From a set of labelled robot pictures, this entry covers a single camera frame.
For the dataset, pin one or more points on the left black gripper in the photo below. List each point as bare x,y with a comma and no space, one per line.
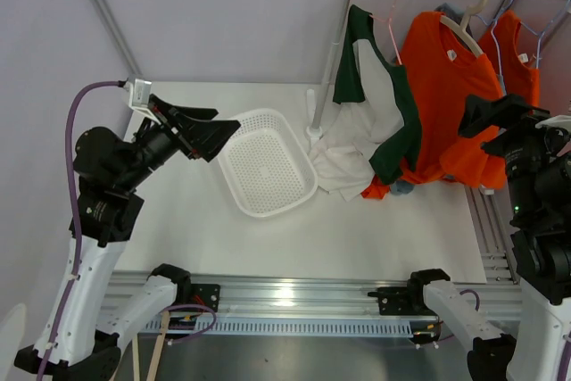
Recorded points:
202,136

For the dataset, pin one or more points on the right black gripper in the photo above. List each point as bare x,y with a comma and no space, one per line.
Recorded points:
506,111

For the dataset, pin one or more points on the orange t-shirt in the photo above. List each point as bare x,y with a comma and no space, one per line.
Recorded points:
500,46
420,102

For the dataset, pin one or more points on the beige wooden hanger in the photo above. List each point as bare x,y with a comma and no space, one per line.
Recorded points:
460,30

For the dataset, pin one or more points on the green and white t-shirt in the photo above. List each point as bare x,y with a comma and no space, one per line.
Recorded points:
377,127

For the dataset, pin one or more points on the grey-blue t-shirt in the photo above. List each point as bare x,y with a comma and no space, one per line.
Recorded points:
404,186

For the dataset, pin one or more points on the pink wire hanger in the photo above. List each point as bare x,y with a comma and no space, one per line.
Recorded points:
388,21

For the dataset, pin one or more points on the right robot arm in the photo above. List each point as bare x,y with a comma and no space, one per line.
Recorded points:
539,192

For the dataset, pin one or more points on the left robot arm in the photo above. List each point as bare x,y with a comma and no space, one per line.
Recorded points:
105,174

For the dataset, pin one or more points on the orange t-shirt on blue hanger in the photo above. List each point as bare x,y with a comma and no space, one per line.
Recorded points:
500,46

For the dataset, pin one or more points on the white perforated laundry basket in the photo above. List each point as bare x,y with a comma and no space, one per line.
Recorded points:
266,168

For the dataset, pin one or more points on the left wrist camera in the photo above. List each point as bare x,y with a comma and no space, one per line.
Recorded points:
139,91

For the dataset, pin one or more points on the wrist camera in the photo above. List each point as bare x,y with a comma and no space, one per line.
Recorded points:
559,121
139,91

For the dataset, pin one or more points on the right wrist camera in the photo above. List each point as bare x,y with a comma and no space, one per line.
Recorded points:
559,121

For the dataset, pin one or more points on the blue wire hanger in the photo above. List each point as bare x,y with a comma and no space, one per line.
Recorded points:
540,35

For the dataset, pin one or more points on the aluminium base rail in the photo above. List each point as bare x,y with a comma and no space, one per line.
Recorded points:
312,307

